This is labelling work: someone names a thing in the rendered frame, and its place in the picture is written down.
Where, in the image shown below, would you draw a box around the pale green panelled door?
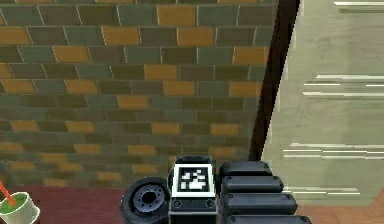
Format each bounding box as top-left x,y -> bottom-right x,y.
261,0 -> 384,207

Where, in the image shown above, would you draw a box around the red drinking straw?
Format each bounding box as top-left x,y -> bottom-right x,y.
0,181 -> 17,207

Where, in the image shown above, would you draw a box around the white cup with green drink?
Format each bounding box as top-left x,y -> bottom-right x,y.
0,191 -> 41,224

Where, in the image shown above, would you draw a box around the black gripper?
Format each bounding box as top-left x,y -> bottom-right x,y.
119,176 -> 172,224

